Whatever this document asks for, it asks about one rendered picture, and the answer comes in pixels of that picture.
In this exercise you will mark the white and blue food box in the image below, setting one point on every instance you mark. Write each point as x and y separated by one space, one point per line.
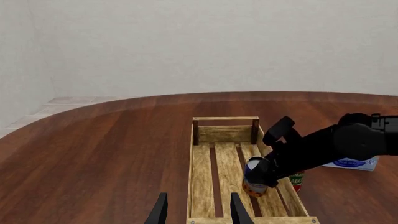
357 164

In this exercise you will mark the red tomato sauce tin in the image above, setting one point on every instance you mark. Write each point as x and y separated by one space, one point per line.
297 182

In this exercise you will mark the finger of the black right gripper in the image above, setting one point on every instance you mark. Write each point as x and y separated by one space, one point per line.
259 172

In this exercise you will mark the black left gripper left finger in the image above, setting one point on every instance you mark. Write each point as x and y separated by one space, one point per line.
159 211

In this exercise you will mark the wooden slat tray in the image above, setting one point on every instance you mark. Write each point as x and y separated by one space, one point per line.
203 177

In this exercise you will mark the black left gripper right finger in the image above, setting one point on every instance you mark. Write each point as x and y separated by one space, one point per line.
240 213

